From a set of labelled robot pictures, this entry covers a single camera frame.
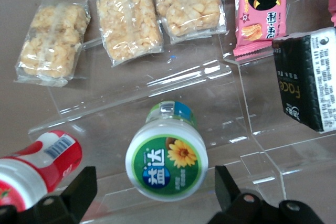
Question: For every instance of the green gum bottle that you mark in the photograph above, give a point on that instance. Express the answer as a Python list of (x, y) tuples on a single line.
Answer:
[(165, 163)]

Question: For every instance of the small black box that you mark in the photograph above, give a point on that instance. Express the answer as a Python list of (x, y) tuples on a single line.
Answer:
[(302, 82)]

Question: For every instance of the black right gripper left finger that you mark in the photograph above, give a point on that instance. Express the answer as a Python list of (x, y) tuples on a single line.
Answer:
[(65, 205)]

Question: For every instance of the red gum bottle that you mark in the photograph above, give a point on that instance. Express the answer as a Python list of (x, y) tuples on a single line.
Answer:
[(60, 161)]

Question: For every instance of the clear acrylic stepped stand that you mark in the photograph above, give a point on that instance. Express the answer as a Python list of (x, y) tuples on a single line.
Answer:
[(275, 155), (157, 82)]

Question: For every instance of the clear rice crisp bag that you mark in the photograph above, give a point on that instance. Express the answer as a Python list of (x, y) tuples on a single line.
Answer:
[(189, 3), (52, 43), (128, 16)]

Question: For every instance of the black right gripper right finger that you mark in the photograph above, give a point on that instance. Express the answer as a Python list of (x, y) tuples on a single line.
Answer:
[(236, 208)]

